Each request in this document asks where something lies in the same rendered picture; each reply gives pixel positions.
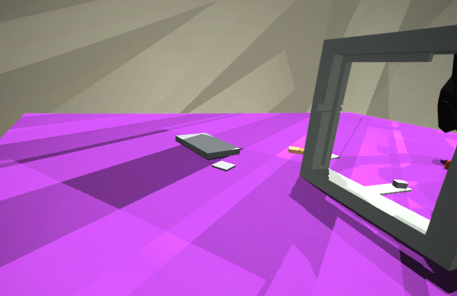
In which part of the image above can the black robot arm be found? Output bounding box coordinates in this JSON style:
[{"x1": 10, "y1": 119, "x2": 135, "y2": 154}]
[{"x1": 438, "y1": 54, "x2": 457, "y2": 133}]

